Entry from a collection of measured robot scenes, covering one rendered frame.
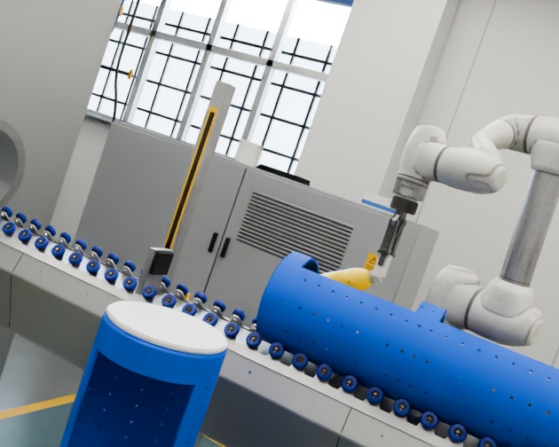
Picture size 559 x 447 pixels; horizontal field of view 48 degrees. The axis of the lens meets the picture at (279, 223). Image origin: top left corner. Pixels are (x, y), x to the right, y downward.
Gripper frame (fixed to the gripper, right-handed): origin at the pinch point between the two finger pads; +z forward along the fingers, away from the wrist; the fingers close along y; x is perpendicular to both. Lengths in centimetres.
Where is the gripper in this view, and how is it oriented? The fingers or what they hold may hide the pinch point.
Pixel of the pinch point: (381, 266)
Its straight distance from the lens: 179.0
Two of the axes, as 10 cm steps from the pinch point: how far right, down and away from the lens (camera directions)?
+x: 8.8, 3.3, -3.5
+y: -3.5, -0.6, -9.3
